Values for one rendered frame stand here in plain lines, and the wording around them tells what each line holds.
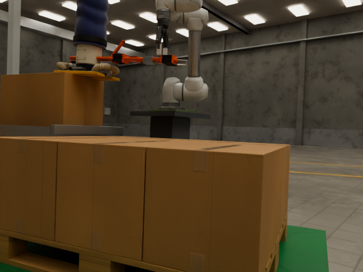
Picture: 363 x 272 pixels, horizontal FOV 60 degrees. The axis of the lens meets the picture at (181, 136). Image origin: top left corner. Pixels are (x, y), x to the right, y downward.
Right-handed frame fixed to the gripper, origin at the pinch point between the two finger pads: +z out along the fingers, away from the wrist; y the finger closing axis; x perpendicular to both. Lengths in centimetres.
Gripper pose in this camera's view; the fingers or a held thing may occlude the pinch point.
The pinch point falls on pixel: (162, 53)
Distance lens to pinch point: 207.8
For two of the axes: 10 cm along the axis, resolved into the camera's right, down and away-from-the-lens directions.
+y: -3.4, -0.1, -9.4
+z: -0.4, 10.0, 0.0
